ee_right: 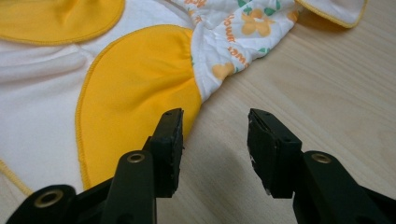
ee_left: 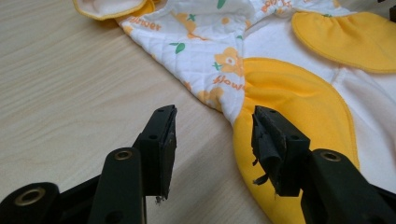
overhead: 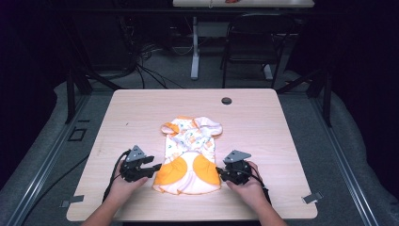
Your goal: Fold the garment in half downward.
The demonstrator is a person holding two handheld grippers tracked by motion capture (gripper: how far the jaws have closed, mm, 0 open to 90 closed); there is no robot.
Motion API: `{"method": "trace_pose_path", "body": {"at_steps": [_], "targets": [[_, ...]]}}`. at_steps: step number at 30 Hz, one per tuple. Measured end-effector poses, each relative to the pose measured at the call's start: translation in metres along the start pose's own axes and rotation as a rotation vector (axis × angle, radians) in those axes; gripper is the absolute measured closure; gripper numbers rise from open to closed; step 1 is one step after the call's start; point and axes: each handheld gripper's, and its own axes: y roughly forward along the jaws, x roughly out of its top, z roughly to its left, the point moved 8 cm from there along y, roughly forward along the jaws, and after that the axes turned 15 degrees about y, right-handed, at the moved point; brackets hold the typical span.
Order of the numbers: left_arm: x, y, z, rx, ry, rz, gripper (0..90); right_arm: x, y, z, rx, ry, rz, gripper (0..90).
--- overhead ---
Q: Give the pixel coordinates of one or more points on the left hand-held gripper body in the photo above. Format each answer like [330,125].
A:
[135,166]

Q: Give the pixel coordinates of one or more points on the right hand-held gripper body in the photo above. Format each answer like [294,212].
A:
[237,168]

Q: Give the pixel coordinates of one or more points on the orange and white baby garment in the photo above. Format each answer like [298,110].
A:
[188,157]

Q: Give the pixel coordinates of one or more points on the person's left hand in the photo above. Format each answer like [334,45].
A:
[125,186]

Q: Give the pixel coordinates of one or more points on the person's right hand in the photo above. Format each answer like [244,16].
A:
[249,188]

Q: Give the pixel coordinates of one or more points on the grey tape strip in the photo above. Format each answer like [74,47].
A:
[72,201]
[312,197]

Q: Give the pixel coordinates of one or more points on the black metal stand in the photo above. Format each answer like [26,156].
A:
[316,88]
[76,78]

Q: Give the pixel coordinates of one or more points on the black chair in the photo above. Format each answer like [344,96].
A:
[255,47]

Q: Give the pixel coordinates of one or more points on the white table leg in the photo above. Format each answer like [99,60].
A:
[195,48]

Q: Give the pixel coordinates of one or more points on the white table top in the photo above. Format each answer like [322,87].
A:
[243,3]

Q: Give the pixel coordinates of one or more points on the red object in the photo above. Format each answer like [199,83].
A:
[232,1]

